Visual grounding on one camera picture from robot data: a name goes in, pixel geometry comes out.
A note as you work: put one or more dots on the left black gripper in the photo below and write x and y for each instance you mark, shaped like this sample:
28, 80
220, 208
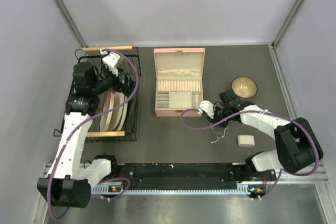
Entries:
126, 87

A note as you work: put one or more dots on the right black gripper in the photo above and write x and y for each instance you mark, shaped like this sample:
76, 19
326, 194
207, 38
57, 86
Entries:
214, 119

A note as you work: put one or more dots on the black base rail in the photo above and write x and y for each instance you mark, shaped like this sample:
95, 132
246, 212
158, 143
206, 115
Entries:
188, 175

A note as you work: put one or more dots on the black wire basket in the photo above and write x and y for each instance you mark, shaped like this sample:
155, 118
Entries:
105, 98

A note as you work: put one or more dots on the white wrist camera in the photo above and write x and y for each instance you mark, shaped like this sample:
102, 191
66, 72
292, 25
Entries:
206, 107
113, 60

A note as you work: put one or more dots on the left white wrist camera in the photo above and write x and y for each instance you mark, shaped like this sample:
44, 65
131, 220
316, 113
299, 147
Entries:
113, 60

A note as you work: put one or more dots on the brown ceramic bowl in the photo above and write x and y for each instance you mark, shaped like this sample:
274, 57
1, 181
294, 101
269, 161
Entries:
244, 87

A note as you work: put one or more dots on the grey slotted cable duct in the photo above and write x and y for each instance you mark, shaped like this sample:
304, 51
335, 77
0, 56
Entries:
113, 189

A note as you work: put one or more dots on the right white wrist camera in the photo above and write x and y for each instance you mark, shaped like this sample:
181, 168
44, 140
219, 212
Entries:
206, 107

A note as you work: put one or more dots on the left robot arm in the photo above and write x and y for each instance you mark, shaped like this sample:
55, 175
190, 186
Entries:
68, 185

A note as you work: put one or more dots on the cream dark rimmed plate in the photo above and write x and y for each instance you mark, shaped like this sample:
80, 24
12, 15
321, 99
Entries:
119, 115

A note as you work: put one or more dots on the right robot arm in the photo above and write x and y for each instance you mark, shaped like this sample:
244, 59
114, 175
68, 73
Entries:
296, 144

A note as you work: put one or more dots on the small beige pillow block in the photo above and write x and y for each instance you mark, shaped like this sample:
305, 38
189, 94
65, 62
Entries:
246, 141

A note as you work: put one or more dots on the pink jewelry box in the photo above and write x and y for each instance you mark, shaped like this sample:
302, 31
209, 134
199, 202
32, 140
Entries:
179, 86

